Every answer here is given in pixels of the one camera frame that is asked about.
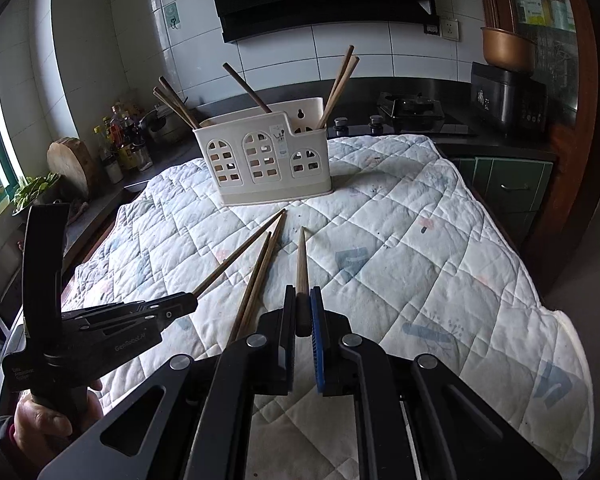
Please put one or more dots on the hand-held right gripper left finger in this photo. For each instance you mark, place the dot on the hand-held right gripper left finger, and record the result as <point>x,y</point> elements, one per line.
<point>285,345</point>

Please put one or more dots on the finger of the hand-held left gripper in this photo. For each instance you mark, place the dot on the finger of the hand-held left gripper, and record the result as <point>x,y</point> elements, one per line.
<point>130,324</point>
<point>175,302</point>

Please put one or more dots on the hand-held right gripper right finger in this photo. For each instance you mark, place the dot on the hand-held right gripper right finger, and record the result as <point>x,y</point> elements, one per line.
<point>319,345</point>

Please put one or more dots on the single wooden chopstick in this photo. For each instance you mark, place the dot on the single wooden chopstick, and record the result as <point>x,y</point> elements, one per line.
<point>252,285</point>
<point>240,255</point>
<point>302,270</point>
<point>267,265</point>

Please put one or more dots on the white plastic utensil holder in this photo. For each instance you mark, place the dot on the white plastic utensil holder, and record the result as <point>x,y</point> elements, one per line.
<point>260,160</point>

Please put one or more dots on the bunch of wooden chopsticks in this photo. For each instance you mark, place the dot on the bunch of wooden chopsticks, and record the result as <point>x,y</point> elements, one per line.
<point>337,90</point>

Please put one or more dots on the person's left forearm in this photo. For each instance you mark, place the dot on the person's left forearm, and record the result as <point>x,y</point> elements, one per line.
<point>0,435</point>

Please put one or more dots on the person's left hand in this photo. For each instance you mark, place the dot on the person's left hand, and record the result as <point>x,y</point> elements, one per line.
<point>40,425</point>

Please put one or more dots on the steel kitchen sink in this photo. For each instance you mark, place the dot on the steel kitchen sink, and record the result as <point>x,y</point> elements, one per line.
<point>0,270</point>

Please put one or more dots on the pink rag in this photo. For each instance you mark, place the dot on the pink rag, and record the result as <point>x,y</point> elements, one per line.
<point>77,210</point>

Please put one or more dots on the green leafy vegetables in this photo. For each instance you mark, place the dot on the green leafy vegetables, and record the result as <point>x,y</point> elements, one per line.
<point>35,187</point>

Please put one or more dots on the white quilted blanket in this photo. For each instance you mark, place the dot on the white quilted blanket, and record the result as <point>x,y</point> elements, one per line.
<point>405,260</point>

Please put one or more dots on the round wooden cutting board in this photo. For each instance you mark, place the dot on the round wooden cutting board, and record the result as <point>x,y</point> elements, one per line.
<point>70,165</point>

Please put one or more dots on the small white jar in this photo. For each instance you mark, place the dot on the small white jar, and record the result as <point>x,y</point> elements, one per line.
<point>114,172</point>

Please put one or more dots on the cluster of condiment bottles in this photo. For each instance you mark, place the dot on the cluster of condiment bottles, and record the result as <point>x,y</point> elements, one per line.
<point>125,145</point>

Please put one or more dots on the metal cooking pot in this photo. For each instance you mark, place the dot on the metal cooking pot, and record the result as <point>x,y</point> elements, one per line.
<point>162,127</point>

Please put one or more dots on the green base cabinet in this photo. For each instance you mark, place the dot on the green base cabinet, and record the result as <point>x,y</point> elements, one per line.
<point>510,190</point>

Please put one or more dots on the black gas stove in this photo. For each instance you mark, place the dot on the black gas stove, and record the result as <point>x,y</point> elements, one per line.
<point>410,115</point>

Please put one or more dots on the dark kitchen counter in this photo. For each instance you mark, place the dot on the dark kitchen counter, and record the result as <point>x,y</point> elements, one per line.
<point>480,142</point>

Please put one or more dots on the black rice cooker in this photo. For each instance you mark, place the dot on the black rice cooker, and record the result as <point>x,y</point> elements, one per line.
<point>507,100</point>

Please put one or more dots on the wooden glass-door cabinet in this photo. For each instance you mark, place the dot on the wooden glass-door cabinet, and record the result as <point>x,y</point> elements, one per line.
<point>585,135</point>

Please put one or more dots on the copper-coloured pot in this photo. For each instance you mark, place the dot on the copper-coloured pot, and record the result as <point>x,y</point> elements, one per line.
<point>507,50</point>

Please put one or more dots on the green wall hook sticker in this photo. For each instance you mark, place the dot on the green wall hook sticker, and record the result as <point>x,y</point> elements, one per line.
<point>172,14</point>

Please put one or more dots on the black wall switch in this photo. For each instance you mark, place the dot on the black wall switch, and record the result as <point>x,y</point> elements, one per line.
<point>432,28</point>

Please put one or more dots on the white wall socket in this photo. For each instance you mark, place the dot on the white wall socket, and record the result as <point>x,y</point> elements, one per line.
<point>449,29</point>

